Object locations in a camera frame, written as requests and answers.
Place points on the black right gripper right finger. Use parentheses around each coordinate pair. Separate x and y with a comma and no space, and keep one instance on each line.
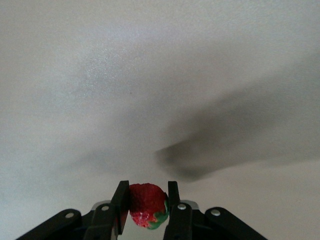
(182,222)

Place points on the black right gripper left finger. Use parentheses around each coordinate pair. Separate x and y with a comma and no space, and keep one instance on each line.
(105,222)

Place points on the red strawberry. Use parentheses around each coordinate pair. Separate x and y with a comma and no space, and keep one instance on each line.
(147,202)

